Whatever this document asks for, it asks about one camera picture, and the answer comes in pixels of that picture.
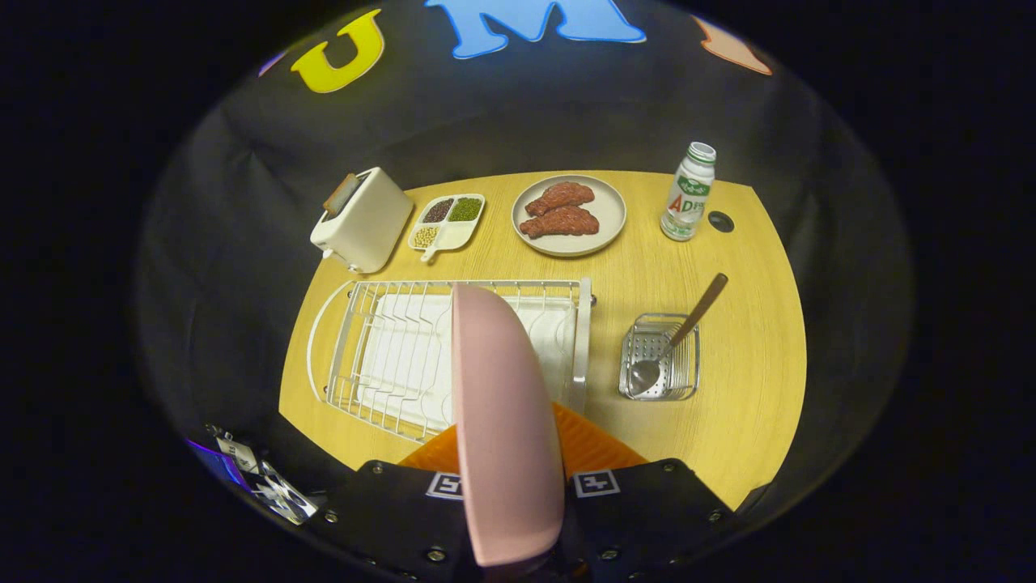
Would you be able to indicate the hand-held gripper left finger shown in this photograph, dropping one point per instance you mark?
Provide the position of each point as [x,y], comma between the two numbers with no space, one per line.
[396,518]

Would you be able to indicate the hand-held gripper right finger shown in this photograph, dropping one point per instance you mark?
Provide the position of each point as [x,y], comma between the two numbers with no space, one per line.
[639,518]

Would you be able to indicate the pink plate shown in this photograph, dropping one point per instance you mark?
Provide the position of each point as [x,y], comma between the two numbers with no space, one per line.
[506,437]

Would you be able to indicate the grey plate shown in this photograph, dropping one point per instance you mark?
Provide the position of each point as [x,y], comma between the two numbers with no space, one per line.
[566,244]

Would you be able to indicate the white divided dish with beans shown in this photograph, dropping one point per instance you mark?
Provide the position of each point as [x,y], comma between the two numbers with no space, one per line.
[457,235]

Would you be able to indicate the white drip tray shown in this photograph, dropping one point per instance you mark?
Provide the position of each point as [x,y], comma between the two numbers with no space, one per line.
[405,364]

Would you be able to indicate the white toaster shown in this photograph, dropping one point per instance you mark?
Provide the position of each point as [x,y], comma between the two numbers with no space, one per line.
[368,223]

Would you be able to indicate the red meat piece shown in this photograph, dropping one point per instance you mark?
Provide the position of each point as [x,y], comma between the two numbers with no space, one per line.
[558,197]
[562,221]

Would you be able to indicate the white bottle with green label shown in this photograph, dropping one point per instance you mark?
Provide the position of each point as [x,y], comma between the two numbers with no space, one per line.
[688,198]

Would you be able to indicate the toast bread slice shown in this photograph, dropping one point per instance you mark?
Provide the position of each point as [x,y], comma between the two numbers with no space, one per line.
[341,194]

